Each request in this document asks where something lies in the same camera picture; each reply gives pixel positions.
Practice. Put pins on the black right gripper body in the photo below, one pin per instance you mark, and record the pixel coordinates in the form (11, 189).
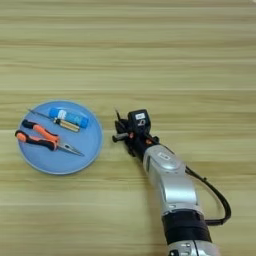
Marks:
(138, 143)

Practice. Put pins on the orange and black pliers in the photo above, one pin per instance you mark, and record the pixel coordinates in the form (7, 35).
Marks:
(43, 136)

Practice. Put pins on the black box with white label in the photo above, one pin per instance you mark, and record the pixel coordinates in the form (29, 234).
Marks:
(140, 120)

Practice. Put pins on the round blue plate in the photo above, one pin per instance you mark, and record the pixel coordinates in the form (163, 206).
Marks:
(80, 146)

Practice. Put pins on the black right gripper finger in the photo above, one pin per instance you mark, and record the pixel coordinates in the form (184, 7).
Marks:
(121, 126)
(120, 137)

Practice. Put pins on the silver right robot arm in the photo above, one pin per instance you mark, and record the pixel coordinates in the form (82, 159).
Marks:
(173, 183)

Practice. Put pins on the blue glue stick tube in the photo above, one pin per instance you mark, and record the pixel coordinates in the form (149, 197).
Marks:
(71, 117)

